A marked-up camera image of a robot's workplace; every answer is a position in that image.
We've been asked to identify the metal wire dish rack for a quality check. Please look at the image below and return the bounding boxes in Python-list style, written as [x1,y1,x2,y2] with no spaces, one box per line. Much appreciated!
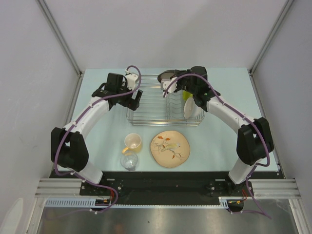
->
[126,75,204,126]

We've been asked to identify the white bowl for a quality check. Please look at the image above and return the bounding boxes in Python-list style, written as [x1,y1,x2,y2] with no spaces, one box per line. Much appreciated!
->
[184,97,202,119]

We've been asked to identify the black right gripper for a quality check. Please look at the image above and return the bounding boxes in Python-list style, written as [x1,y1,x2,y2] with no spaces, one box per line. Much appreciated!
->
[171,69,197,95]

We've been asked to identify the clear glass cup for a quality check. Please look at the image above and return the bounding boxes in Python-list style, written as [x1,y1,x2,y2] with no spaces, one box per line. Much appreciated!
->
[120,151,138,171]

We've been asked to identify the yellow mug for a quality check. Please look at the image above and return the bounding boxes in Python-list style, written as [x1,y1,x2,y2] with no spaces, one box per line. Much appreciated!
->
[121,133,142,154]

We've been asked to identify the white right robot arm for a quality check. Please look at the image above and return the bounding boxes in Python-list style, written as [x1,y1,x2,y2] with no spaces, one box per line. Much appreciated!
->
[164,66,274,195]

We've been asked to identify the beige bird pattern plate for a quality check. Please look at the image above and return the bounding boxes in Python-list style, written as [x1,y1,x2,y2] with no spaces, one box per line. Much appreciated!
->
[150,130,191,168]

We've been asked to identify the dark red rimmed plate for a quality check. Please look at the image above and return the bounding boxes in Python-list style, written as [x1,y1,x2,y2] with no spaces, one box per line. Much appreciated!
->
[157,69,176,83]

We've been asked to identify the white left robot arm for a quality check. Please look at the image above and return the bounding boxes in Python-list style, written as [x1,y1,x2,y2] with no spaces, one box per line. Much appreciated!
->
[51,71,143,195]

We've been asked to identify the yellow-green bowl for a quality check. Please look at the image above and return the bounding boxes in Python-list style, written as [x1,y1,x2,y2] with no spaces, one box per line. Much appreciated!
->
[182,91,193,101]

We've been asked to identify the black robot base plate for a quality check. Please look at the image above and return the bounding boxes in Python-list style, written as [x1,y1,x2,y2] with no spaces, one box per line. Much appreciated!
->
[48,170,285,205]

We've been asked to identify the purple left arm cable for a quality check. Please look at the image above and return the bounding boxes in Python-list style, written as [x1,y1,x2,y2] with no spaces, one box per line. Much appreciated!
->
[53,64,142,217]

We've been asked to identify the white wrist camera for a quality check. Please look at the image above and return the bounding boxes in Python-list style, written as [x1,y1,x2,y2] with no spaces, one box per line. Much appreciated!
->
[125,70,139,91]
[160,77,177,94]

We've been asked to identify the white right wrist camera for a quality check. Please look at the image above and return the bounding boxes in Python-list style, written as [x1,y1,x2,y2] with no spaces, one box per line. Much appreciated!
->
[160,77,177,94]

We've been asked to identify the light blue cable duct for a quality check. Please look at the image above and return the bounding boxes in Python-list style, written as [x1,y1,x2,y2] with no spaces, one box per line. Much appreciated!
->
[44,198,242,209]

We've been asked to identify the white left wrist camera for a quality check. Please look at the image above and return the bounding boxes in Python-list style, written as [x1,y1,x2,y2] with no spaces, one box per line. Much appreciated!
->
[125,70,139,91]

